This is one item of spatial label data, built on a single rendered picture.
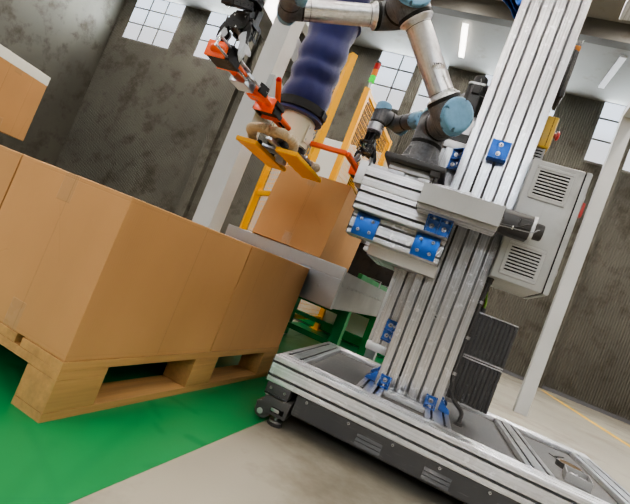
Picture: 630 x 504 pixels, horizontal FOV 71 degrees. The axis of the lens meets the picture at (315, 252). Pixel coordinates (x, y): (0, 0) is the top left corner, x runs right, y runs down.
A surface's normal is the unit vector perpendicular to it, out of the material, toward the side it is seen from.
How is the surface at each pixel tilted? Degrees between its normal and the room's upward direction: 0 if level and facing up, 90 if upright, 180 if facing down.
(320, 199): 83
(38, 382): 90
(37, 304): 90
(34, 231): 90
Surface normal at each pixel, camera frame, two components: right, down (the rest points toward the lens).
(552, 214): -0.25, -0.14
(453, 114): 0.24, 0.15
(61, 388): 0.87, 0.32
